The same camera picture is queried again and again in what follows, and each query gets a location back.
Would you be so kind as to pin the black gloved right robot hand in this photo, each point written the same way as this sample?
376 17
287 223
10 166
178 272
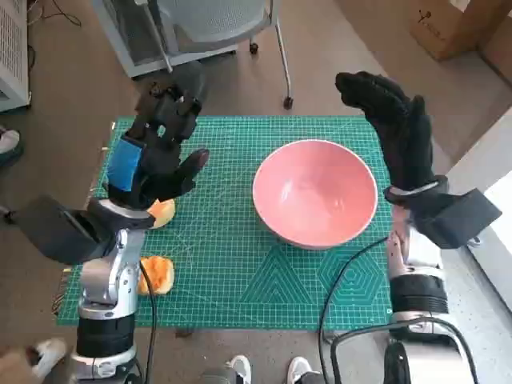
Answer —
408 144

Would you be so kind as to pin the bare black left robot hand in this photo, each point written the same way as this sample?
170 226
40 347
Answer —
160 160

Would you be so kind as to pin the round toy bread bun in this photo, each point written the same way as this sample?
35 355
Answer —
164 214

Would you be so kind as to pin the pink bowl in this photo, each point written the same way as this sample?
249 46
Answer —
316 192

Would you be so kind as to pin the rectangular striped toy bread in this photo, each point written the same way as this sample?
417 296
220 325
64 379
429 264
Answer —
160 276

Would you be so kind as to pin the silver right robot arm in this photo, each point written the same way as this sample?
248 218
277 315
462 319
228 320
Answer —
416 272

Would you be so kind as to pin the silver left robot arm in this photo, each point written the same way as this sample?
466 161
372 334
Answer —
104 280

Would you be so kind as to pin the white appliance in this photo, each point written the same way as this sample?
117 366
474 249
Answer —
500 208

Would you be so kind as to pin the green cutting mat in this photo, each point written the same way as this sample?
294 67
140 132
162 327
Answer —
224 260

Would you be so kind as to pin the printed cardboard box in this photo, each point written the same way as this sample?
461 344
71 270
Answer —
444 24

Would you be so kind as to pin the plain cardboard box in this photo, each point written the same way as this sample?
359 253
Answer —
498 52

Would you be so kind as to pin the grey mesh office chair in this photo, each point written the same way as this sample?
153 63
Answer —
216 20

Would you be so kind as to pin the person's foot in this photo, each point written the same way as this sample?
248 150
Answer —
8 142
50 352

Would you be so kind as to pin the black chair caster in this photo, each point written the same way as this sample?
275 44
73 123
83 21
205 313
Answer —
6 214

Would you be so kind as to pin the white perforated cabinet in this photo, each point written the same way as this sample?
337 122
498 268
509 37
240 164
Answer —
12 40

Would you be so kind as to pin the white shoe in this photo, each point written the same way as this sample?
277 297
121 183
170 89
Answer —
300 368
240 368

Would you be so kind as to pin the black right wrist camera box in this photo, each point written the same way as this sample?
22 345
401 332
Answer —
456 220

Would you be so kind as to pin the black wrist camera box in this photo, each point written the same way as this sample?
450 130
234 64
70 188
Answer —
456 220
52 228

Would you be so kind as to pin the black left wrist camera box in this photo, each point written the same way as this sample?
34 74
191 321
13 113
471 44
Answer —
52 228

